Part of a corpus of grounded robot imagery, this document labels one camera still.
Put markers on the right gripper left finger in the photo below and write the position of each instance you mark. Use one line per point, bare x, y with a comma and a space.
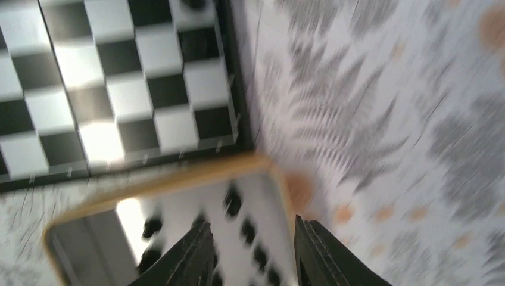
189, 262

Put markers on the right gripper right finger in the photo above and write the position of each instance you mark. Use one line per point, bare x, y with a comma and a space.
321, 259

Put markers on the black white chess board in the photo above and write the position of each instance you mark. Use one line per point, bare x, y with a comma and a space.
93, 87

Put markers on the wooden tray with metal bottom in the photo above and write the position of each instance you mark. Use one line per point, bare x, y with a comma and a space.
113, 238

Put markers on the floral patterned table mat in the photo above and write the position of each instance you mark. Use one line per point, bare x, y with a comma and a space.
386, 118

